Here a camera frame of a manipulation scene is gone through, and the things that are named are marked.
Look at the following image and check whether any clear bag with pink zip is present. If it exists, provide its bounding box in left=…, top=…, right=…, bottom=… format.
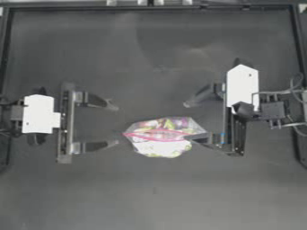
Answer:
left=123, top=116, right=208, bottom=159

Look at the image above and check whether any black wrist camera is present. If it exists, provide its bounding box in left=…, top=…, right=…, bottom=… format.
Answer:
left=231, top=101, right=256, bottom=120
left=28, top=133, right=48, bottom=146

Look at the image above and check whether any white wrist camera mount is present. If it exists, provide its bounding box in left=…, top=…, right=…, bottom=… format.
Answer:
left=226, top=63, right=260, bottom=112
left=20, top=93, right=63, bottom=135

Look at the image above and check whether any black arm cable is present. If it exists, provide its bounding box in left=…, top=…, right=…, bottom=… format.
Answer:
left=251, top=71, right=307, bottom=137

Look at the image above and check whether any black table frame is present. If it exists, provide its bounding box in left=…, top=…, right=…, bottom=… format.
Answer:
left=0, top=0, right=307, bottom=100

